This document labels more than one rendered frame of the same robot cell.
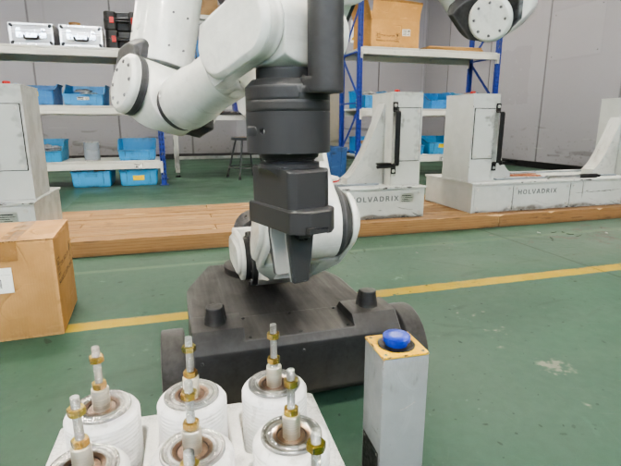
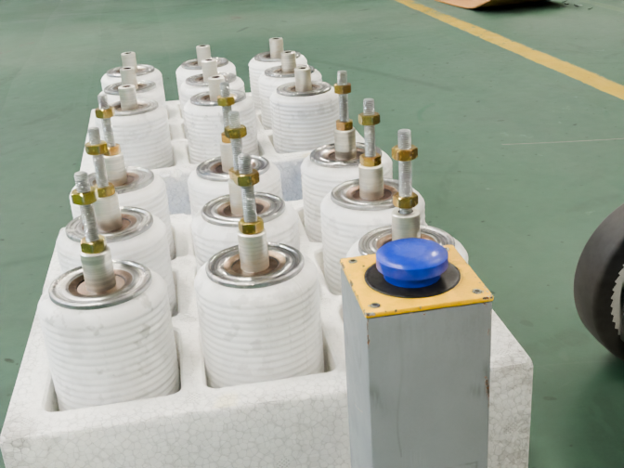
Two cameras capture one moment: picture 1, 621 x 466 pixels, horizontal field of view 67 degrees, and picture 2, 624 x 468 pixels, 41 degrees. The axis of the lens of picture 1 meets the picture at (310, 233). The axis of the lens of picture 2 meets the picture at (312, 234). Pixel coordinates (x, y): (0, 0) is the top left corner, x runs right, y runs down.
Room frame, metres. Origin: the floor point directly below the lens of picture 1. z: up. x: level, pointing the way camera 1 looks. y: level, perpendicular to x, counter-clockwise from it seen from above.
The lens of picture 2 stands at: (0.61, -0.54, 0.53)
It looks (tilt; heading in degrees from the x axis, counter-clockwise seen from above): 24 degrees down; 96
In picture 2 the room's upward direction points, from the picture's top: 4 degrees counter-clockwise
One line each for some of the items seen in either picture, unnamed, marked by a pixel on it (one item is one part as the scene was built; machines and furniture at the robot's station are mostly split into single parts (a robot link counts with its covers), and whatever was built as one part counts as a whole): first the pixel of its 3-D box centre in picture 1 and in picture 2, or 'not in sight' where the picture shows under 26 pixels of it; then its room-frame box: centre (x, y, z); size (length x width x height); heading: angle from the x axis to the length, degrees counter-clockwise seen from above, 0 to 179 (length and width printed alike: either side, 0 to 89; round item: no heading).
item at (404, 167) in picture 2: (273, 348); (405, 177); (0.62, 0.05, 0.31); 0.01 x 0.01 x 0.08
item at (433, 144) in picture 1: (432, 144); not in sight; (6.02, -1.55, 0.36); 0.50 x 0.38 x 0.21; 15
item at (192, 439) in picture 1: (191, 440); (241, 196); (0.47, 0.14, 0.26); 0.02 x 0.02 x 0.03
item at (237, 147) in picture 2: (189, 410); (238, 153); (0.47, 0.14, 0.30); 0.01 x 0.01 x 0.08
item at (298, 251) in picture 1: (301, 255); not in sight; (0.48, 0.01, 0.49); 0.03 x 0.02 x 0.06; 124
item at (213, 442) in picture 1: (192, 449); (243, 209); (0.47, 0.14, 0.25); 0.08 x 0.08 x 0.01
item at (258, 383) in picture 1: (273, 383); (406, 245); (0.62, 0.05, 0.25); 0.08 x 0.08 x 0.01
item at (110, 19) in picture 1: (124, 24); not in sight; (4.98, 1.85, 1.57); 0.42 x 0.34 x 0.17; 16
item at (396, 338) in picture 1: (395, 340); (411, 266); (0.62, -0.12, 0.32); 0.04 x 0.04 x 0.02
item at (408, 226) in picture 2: (273, 375); (406, 230); (0.62, 0.05, 0.26); 0.02 x 0.02 x 0.03
